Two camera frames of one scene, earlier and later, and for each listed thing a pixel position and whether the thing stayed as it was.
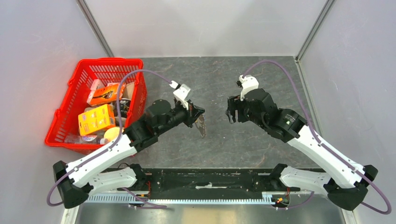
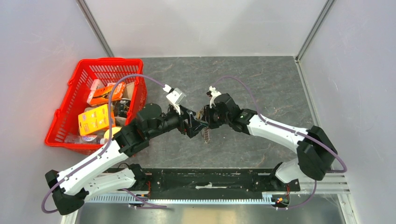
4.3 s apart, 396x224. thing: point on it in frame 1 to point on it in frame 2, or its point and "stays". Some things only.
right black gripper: x=234 y=103 to x=207 y=116
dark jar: x=124 y=106 stays
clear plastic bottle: x=86 y=139 stays
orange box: x=107 y=94 stays
